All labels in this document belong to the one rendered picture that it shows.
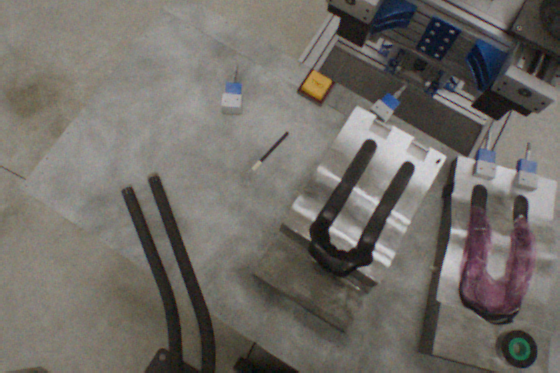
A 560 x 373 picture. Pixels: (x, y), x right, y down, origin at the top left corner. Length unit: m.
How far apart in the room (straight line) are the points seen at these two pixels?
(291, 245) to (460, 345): 0.44
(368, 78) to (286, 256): 1.09
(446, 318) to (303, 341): 0.34
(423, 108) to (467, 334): 1.11
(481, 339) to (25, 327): 1.65
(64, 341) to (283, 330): 1.12
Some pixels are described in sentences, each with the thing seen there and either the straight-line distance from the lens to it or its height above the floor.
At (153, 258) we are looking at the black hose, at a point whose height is 0.86.
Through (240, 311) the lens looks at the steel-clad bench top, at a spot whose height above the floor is 0.80.
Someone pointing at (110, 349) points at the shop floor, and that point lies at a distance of 2.25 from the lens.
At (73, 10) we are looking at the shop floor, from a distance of 2.71.
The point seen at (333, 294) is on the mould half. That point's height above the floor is 0.86.
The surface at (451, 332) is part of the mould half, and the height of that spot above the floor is 0.91.
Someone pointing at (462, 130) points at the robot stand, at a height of 0.21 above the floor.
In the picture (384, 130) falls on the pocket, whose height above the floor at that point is 0.86.
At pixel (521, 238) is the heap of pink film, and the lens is 1.44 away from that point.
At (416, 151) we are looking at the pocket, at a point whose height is 0.86.
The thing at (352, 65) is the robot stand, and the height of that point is 0.21.
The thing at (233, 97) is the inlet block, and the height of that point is 0.85.
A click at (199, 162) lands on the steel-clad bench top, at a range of 1.45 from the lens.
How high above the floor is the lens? 2.18
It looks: 73 degrees down
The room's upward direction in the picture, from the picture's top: 8 degrees clockwise
